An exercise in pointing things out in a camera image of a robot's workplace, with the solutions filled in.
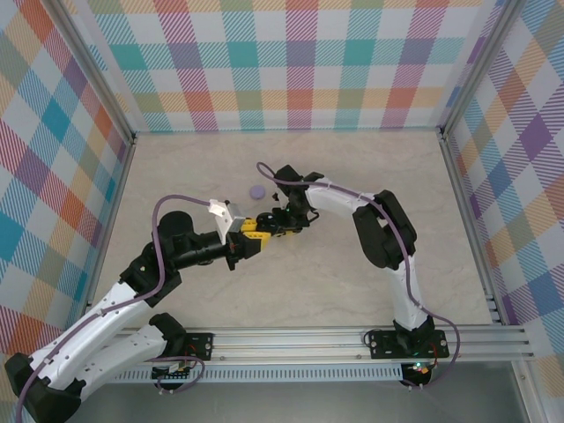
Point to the purple earbud charging case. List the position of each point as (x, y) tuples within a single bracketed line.
[(257, 191)]

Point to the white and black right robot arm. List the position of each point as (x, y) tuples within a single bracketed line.
[(405, 286)]

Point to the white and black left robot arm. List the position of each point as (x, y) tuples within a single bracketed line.
[(101, 317)]

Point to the small controller board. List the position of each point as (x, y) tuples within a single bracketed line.
[(174, 369), (418, 368)]

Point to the aluminium side rail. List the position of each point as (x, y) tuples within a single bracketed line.
[(470, 220), (116, 198)]

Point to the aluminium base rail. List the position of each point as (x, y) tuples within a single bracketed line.
[(286, 341)]

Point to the aluminium frame post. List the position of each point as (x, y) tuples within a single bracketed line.
[(478, 66), (99, 75)]

